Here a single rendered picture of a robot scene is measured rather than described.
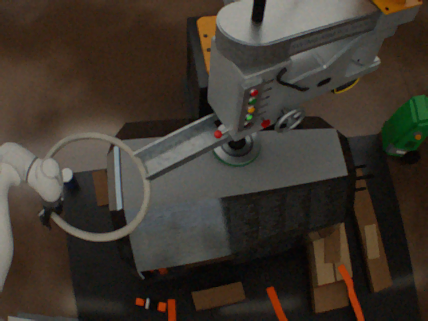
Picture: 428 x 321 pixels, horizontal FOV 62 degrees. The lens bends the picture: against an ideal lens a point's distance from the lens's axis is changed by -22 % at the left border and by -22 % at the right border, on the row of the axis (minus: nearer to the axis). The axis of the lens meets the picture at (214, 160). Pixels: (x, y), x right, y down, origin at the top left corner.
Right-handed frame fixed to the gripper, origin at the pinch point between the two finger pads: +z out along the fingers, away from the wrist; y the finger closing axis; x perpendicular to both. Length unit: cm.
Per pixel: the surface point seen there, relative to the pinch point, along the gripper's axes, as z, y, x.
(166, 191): 10, 57, -14
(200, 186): 6, 69, -22
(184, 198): 8, 61, -22
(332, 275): 50, 122, -108
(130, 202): 15.5, 43.0, -7.1
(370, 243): 46, 162, -117
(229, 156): -4, 84, -21
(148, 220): 19, 45, -17
